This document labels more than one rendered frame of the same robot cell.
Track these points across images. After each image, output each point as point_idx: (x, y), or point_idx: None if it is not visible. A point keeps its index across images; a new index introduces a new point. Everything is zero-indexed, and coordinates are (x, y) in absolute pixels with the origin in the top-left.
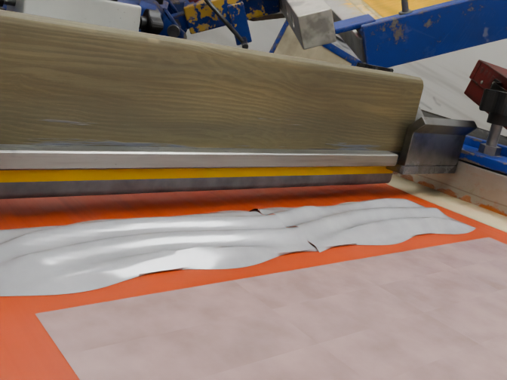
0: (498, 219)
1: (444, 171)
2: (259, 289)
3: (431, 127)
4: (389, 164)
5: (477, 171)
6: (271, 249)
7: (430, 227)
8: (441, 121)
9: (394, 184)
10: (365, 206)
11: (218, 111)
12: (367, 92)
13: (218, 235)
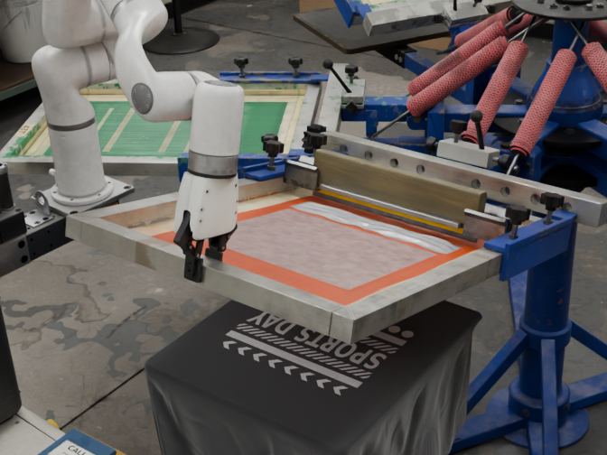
0: None
1: None
2: (326, 222)
3: (470, 214)
4: (452, 227)
5: None
6: (350, 222)
7: (421, 244)
8: (477, 213)
9: None
10: (423, 236)
11: (380, 188)
12: (444, 193)
13: (345, 216)
